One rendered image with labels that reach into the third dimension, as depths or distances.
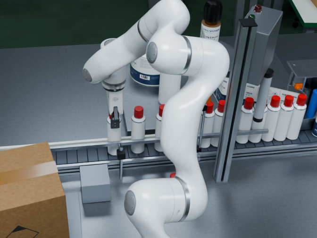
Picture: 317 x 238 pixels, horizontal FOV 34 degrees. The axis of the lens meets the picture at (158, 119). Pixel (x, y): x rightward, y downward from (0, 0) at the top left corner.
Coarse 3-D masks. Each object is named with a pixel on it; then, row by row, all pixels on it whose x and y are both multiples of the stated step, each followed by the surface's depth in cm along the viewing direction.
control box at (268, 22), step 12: (252, 12) 164; (264, 12) 165; (276, 12) 165; (264, 24) 159; (276, 24) 161; (264, 36) 155; (276, 36) 169; (264, 48) 157; (252, 60) 162; (264, 60) 161; (252, 72) 164; (264, 72) 169; (252, 84) 167
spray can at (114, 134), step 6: (108, 120) 187; (120, 120) 188; (108, 126) 188; (120, 126) 189; (108, 132) 190; (114, 132) 189; (120, 132) 191; (108, 138) 192; (114, 138) 191; (120, 138) 193; (108, 150) 196; (114, 150) 195
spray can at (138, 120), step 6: (138, 108) 187; (138, 114) 187; (132, 120) 189; (138, 120) 188; (144, 120) 189; (132, 126) 191; (138, 126) 189; (144, 126) 191; (132, 132) 192; (138, 132) 191; (144, 132) 193; (132, 138) 194; (138, 138) 193; (144, 138) 196; (132, 144) 196; (138, 144) 195; (132, 150) 198; (138, 150) 197
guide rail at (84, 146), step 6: (240, 132) 198; (246, 132) 199; (252, 132) 199; (258, 132) 200; (264, 132) 200; (150, 138) 193; (156, 138) 193; (198, 138) 196; (72, 144) 189; (78, 144) 189; (84, 144) 189; (90, 144) 189; (96, 144) 189; (102, 144) 190; (108, 144) 190; (114, 144) 191; (126, 144) 192; (54, 150) 187; (60, 150) 188
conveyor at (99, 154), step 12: (300, 132) 213; (144, 144) 202; (240, 144) 205; (252, 144) 206; (264, 144) 206; (276, 144) 206; (60, 156) 195; (72, 156) 196; (84, 156) 196; (96, 156) 196; (108, 156) 197; (132, 156) 197; (144, 156) 197
